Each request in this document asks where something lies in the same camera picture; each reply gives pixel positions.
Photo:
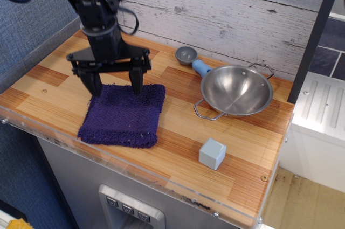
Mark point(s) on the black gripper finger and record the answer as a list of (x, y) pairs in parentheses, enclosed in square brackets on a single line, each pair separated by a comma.
[(136, 78), (92, 81)]

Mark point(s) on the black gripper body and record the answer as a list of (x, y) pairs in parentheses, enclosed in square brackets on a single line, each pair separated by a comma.
[(109, 53)]

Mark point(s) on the purple towel napkin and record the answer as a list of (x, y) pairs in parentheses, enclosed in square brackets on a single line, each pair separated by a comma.
[(120, 117)]

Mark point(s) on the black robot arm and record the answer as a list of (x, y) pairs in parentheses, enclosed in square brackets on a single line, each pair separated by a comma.
[(98, 16)]

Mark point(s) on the grey blue measuring scoop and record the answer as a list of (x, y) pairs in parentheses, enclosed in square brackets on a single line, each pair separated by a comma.
[(188, 56)]

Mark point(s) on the light grey cube block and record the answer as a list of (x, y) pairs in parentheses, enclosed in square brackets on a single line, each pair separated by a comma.
[(212, 153)]

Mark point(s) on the clear acrylic table edge guard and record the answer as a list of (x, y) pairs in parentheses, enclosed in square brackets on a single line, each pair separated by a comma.
[(186, 197)]

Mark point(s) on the silver dispenser panel with buttons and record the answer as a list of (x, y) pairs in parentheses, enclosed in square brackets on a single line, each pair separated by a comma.
[(124, 211)]

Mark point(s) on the yellow object at corner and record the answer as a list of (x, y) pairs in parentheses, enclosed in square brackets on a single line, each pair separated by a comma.
[(18, 224)]

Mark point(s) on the white toy sink unit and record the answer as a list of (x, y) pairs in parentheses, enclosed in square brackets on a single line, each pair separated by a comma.
[(314, 144)]

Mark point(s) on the stainless steel two-handled bowl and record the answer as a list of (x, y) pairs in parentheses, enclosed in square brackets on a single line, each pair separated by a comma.
[(234, 90)]

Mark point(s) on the dark grey right post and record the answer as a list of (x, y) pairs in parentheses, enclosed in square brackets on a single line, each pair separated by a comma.
[(319, 25)]

